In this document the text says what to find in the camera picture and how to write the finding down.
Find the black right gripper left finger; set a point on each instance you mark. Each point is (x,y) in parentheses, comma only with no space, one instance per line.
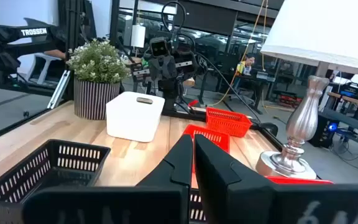
(110,205)

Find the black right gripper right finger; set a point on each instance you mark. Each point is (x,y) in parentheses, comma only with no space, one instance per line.
(259,205)

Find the white plastic storage bin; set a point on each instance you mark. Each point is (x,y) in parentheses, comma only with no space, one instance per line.
(134,119)

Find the black Trossen robot arm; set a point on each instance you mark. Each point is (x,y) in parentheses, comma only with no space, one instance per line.
(33,32)

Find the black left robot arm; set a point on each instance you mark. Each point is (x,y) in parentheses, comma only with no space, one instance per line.
(186,62)

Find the small red clip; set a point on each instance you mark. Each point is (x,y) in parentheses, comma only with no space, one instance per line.
(193,102)

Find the plant in striped pot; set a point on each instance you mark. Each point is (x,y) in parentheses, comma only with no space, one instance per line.
(96,81)

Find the person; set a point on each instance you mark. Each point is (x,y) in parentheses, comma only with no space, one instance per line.
(245,67)

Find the black computer tower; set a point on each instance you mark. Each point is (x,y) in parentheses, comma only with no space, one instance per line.
(323,130)

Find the silver aluminium bar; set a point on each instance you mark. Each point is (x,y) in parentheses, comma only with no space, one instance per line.
(59,88)

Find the white chair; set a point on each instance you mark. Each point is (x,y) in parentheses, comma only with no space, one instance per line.
(43,68)

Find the workbench with metal legs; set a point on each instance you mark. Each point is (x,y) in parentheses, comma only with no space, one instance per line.
(353,101)

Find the silver lamp with white shade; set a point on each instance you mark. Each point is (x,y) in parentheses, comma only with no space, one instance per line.
(322,34)

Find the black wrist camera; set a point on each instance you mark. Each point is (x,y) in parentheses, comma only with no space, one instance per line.
(159,47)

